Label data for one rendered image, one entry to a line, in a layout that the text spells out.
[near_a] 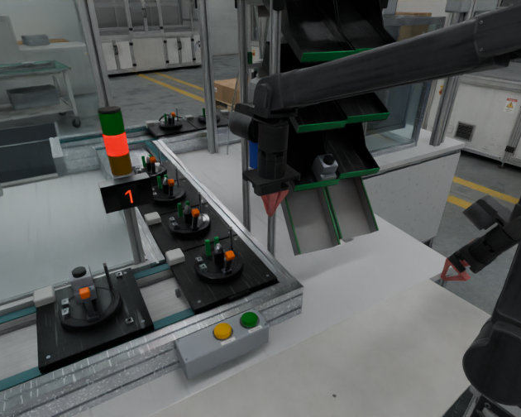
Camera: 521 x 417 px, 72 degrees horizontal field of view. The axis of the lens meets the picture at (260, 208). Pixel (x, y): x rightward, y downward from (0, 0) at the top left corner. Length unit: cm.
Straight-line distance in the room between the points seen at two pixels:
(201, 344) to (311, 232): 45
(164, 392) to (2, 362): 37
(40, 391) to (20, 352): 18
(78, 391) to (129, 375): 10
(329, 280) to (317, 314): 16
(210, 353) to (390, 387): 42
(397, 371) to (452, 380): 12
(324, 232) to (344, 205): 13
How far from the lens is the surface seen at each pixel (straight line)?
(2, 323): 112
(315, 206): 111
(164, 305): 104
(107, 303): 98
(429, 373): 103
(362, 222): 119
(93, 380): 91
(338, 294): 114
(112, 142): 91
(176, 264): 108
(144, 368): 93
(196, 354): 86
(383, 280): 123
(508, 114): 474
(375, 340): 105
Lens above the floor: 163
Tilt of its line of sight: 30 degrees down
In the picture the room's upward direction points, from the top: straight up
